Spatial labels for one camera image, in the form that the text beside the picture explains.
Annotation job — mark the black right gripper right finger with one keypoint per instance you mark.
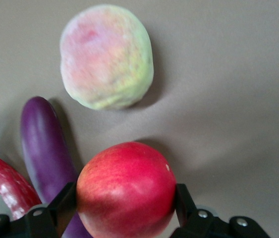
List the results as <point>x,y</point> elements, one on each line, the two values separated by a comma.
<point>191,223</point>

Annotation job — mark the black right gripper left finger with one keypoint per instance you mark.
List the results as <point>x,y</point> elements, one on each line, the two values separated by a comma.
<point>60,213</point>

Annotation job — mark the red chili pepper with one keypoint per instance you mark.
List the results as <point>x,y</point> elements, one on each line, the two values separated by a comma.
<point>13,183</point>

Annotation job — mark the purple eggplant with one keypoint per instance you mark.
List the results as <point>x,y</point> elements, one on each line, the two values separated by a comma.
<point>45,153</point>

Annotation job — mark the red pomegranate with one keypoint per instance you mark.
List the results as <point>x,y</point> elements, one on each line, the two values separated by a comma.
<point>127,188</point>

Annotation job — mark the green and pink peach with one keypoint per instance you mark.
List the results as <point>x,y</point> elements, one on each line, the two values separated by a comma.
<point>104,57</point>

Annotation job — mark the brown table cover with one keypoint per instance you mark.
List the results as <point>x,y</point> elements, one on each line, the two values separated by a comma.
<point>228,74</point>

